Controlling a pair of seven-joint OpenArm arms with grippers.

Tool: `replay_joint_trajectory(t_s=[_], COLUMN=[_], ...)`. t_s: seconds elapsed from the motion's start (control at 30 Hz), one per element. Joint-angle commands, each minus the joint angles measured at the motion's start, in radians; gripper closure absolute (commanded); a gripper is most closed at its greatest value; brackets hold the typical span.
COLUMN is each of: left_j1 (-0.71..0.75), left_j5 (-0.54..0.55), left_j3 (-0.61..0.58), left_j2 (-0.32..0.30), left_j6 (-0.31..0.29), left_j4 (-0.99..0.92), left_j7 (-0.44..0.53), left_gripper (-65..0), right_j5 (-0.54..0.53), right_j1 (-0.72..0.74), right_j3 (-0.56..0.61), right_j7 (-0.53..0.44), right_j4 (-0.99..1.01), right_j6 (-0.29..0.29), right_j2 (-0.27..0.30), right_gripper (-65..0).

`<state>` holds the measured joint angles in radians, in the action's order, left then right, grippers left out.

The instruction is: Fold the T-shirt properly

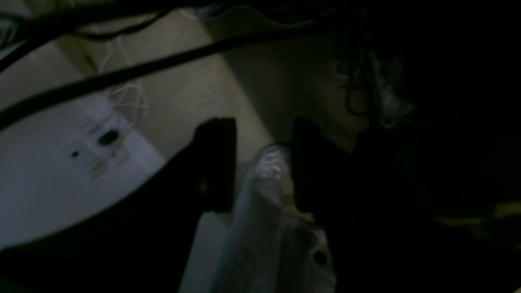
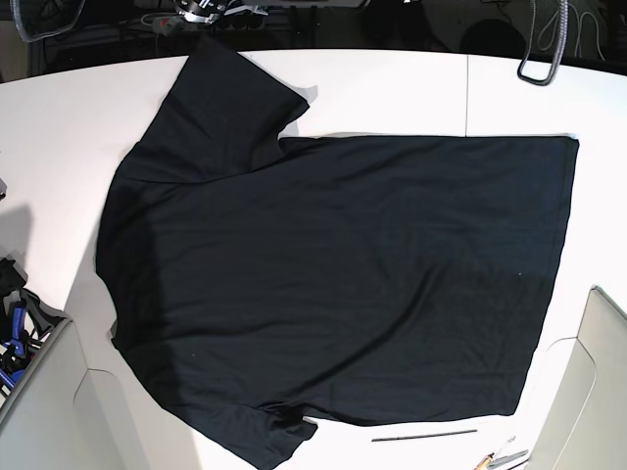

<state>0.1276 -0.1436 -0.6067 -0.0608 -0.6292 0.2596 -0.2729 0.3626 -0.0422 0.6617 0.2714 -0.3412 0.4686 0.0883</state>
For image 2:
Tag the black T-shirt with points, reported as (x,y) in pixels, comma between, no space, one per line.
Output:
(263,282)

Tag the robot arm image-left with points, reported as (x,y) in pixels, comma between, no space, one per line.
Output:
(200,11)

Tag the black table slot strip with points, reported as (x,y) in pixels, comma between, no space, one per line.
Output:
(424,436)

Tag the grey divider panel left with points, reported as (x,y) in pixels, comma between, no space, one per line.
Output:
(64,415)

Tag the grey divider panel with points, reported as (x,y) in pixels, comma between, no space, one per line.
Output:
(572,413)
(64,415)

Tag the blue and black clamps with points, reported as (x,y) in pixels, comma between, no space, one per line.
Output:
(25,324)

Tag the grey divider panel right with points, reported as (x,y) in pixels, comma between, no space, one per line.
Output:
(572,413)

